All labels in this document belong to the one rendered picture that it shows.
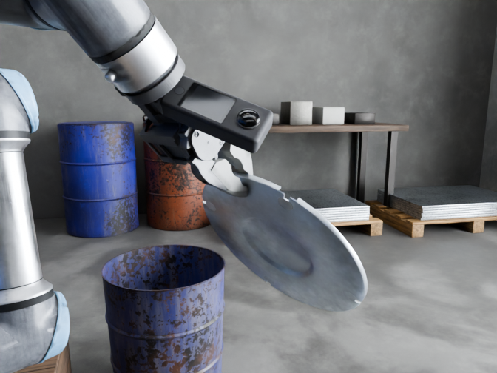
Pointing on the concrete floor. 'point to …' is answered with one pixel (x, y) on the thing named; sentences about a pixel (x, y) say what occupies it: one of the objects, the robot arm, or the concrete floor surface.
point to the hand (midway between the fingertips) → (248, 186)
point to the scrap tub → (165, 309)
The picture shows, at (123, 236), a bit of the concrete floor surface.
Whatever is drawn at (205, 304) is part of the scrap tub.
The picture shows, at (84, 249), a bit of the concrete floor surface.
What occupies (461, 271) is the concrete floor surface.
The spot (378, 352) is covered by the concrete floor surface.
